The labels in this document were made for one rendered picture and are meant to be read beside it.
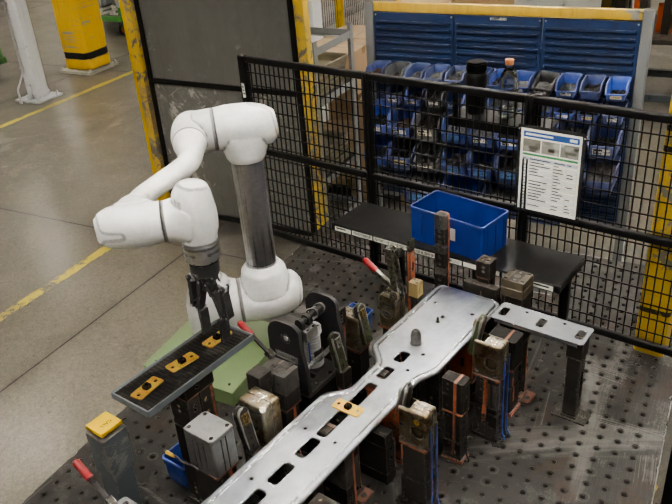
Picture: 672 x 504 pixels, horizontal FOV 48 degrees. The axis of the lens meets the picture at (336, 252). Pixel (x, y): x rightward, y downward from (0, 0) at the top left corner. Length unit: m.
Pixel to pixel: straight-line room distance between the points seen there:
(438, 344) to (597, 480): 0.57
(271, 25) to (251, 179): 2.01
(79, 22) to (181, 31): 4.95
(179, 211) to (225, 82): 2.83
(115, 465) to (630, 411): 1.53
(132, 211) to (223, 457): 0.62
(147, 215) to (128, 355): 2.36
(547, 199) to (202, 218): 1.25
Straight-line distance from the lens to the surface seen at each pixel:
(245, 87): 3.24
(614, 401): 2.59
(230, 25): 4.47
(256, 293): 2.56
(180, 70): 4.80
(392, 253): 2.31
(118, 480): 1.96
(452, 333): 2.29
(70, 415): 3.87
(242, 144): 2.34
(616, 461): 2.39
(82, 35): 9.62
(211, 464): 1.88
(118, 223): 1.85
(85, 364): 4.18
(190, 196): 1.82
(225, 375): 2.60
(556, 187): 2.60
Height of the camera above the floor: 2.32
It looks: 29 degrees down
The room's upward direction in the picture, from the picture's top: 4 degrees counter-clockwise
